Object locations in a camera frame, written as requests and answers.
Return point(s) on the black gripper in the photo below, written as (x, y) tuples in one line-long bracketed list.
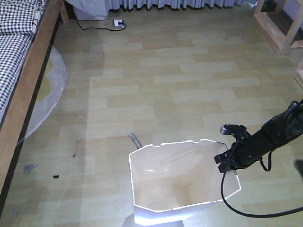
[(242, 155)]

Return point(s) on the white plastic trash bin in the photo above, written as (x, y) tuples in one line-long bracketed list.
[(174, 181)]

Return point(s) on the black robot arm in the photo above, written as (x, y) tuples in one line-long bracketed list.
[(279, 130)]

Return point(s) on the white floor power socket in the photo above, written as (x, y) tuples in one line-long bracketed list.
[(118, 22)]

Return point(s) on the grey round floor rug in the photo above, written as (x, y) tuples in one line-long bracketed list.
[(51, 90)]

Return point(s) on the light grey curtain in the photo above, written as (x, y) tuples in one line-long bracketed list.
[(99, 9)]

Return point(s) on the black white checkered bedding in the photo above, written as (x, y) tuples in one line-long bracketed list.
[(19, 22)]

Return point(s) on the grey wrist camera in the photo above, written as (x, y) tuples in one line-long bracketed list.
[(229, 129)]

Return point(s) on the wooden shelf frame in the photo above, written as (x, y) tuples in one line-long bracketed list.
[(279, 32)]

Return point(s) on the wooden bed frame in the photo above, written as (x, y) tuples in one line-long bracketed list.
[(21, 104)]

